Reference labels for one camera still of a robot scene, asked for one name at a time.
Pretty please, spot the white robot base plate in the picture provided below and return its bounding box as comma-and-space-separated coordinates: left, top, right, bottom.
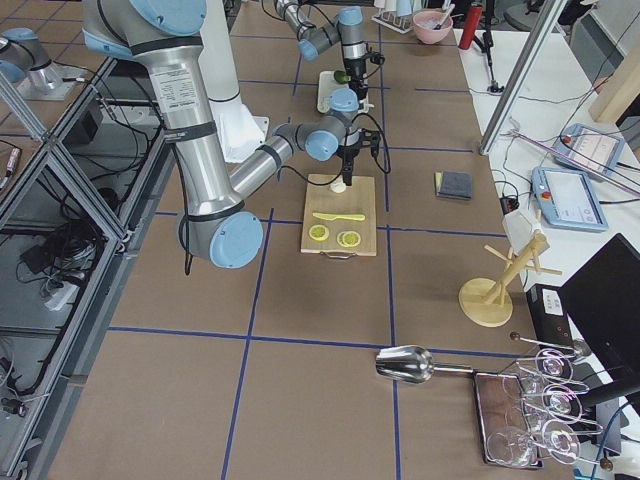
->
209, 97, 269, 163

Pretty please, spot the upper lemon slice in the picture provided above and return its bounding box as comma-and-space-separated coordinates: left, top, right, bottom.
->
308, 224, 330, 242

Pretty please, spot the lower lemon slice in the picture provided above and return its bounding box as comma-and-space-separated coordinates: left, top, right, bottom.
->
336, 230, 362, 248

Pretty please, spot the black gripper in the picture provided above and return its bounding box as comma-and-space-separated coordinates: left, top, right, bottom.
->
343, 50, 385, 100
336, 128, 381, 186

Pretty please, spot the blue teach pendant far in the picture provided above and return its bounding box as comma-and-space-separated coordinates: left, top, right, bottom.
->
553, 123, 625, 177

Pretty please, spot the blue teach pendant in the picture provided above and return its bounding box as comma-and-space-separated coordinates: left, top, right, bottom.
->
531, 167, 609, 232
553, 123, 625, 177

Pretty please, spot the green avocado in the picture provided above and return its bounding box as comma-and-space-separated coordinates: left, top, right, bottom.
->
333, 70, 350, 84

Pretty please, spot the lemon slice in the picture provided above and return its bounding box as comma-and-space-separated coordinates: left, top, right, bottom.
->
336, 230, 362, 248
308, 224, 330, 242

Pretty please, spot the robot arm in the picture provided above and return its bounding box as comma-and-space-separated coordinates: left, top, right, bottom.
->
83, 1, 377, 269
274, 1, 385, 103

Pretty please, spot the metal scoop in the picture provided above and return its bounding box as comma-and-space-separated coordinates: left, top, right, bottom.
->
375, 345, 474, 384

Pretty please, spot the pink bowl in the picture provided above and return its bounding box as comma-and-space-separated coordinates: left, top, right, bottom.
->
412, 10, 453, 45

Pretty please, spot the wooden mug tree stand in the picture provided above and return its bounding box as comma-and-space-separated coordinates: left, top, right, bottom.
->
458, 229, 562, 328

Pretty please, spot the black monitor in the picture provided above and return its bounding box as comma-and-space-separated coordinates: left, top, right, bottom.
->
559, 233, 639, 374

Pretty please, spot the blue teach pendant near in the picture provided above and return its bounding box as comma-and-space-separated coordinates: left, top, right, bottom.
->
531, 167, 609, 232

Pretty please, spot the cream bear print tray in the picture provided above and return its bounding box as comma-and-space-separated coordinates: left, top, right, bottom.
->
317, 70, 349, 114

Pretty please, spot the yellow sponge cloth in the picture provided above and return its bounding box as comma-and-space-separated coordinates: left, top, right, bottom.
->
434, 171, 443, 196

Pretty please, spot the aluminium frame post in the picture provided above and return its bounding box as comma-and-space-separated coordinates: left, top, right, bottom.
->
479, 0, 567, 155

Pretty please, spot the wine glass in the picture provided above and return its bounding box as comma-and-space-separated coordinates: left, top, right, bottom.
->
486, 427, 535, 468

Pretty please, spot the black glass rack tray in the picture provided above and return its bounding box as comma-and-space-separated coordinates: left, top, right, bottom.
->
473, 372, 544, 470

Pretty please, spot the wooden cutting board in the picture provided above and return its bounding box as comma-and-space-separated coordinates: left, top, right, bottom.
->
300, 174, 377, 258

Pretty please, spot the red cylinder bottle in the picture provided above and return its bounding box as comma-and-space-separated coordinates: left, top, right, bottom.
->
458, 2, 483, 50

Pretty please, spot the yellow plastic knife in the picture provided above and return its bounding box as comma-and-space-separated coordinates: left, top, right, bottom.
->
312, 212, 366, 222

